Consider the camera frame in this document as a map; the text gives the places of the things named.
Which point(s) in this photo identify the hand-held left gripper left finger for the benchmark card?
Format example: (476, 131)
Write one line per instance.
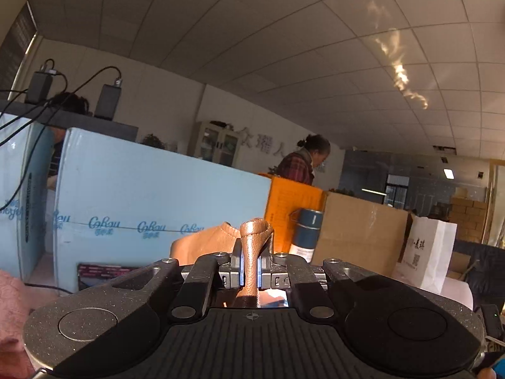
(236, 272)

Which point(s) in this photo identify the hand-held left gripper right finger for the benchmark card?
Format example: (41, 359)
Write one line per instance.
(260, 274)

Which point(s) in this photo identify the tan leather garment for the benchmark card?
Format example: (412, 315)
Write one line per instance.
(252, 244)

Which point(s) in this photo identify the blue vacuum bottle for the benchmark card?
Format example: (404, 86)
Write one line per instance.
(307, 233)

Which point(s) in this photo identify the orange cardboard box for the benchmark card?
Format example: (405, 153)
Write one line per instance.
(290, 201)

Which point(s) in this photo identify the white paper bag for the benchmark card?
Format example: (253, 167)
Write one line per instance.
(430, 252)

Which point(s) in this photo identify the brown cardboard box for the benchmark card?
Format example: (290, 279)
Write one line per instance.
(363, 233)

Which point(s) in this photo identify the large light blue cardboard box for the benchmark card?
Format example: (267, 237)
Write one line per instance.
(158, 189)

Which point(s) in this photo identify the glass door cabinet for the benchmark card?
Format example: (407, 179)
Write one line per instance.
(216, 142)

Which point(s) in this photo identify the phone with pink screen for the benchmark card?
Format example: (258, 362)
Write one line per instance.
(100, 276)

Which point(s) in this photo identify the potted plant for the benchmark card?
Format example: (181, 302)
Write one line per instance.
(153, 142)

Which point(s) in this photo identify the ceiling light panel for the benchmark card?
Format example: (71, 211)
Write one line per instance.
(448, 173)

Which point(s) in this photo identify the black power adapter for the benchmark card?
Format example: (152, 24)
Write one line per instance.
(38, 87)
(106, 100)

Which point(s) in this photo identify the dark shelf board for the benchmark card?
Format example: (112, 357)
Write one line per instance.
(79, 122)

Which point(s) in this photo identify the pink cloth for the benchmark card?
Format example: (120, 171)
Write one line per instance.
(14, 316)

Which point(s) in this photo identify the window blind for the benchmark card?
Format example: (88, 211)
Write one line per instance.
(15, 51)

